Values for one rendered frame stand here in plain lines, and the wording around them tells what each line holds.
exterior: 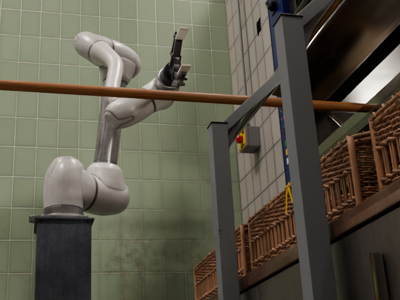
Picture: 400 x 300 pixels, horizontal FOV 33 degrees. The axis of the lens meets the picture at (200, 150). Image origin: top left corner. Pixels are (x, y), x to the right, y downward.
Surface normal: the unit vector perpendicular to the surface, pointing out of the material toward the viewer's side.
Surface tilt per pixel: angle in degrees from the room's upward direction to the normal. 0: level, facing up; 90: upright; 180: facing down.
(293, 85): 90
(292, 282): 90
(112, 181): 95
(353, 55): 170
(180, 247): 90
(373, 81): 180
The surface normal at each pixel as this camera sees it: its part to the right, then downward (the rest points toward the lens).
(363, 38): -0.12, 0.91
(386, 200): -0.97, -0.04
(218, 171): 0.24, -0.36
